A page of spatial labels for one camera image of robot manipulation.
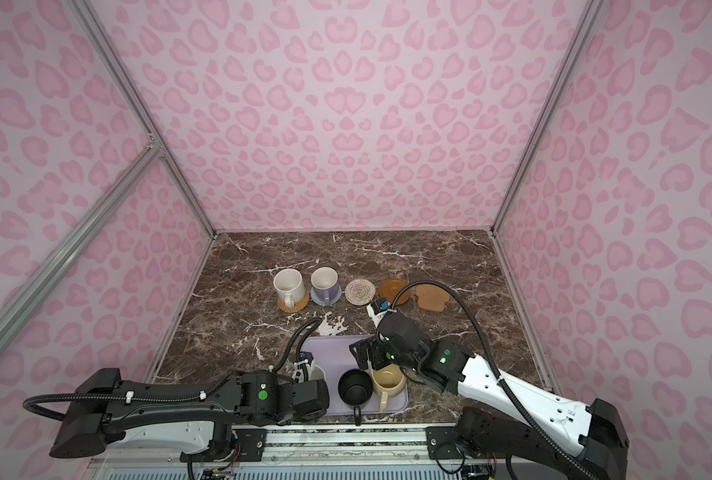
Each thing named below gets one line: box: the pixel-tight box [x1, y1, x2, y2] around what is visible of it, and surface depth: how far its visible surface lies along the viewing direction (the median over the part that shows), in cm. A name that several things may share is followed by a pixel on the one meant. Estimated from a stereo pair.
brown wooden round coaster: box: [378, 278, 411, 306], surface depth 105 cm
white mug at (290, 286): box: [273, 268, 305, 309], surface depth 96 cm
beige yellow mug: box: [372, 364, 407, 413], surface depth 76 cm
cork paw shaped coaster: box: [415, 284, 451, 312], surface depth 101 cm
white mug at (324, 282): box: [310, 267, 339, 305], surface depth 98 cm
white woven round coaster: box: [344, 279, 376, 306], surface depth 103 cm
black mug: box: [338, 368, 374, 426], surface depth 76 cm
